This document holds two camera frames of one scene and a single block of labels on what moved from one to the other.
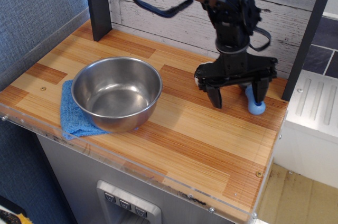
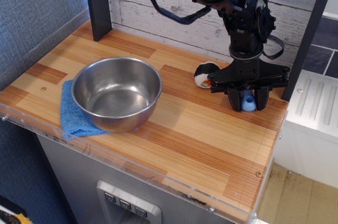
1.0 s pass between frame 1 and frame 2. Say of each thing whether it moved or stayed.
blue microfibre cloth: stayed
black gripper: moved
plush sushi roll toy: stayed
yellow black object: stayed
